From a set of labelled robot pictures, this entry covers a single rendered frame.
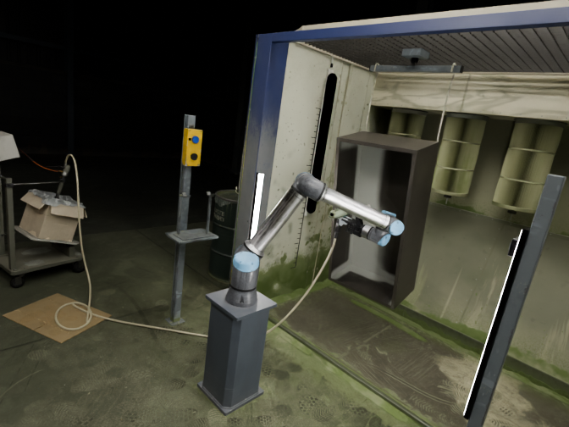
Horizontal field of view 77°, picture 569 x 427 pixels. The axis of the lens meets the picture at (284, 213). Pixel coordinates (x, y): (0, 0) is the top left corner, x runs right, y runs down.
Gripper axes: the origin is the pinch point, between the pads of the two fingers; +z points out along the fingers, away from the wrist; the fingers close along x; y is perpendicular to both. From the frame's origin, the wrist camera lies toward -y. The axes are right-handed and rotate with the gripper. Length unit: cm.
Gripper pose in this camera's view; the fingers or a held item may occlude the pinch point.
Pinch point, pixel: (339, 215)
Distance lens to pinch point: 250.0
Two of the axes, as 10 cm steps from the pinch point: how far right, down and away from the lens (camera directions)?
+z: -7.3, -3.7, 5.8
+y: -1.9, 9.2, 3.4
